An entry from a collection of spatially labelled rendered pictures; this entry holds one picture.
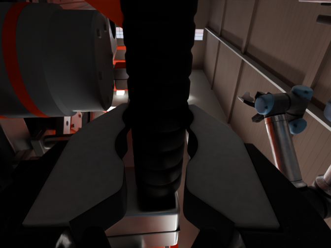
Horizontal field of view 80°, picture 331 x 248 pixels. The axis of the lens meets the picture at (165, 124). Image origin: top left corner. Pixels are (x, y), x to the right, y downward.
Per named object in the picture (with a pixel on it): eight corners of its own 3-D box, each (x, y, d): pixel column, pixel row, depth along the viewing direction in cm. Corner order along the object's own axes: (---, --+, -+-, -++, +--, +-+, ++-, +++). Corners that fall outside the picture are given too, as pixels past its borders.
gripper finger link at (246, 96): (240, 87, 107) (257, 93, 102) (236, 97, 110) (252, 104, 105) (238, 88, 105) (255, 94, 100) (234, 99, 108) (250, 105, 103)
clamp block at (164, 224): (49, 222, 13) (68, 259, 16) (182, 212, 14) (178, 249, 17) (71, 167, 18) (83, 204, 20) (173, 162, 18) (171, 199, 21)
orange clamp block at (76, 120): (39, 131, 51) (55, 136, 59) (71, 129, 51) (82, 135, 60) (41, 104, 52) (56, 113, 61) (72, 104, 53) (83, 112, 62)
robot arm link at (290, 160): (276, 222, 76) (248, 99, 83) (299, 216, 78) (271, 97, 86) (302, 232, 65) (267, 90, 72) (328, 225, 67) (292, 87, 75)
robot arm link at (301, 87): (296, 93, 73) (285, 118, 79) (320, 90, 76) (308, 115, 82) (281, 85, 80) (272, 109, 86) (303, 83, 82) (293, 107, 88)
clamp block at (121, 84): (112, 68, 42) (115, 91, 45) (155, 67, 43) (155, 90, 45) (115, 61, 46) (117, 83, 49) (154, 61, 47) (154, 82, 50)
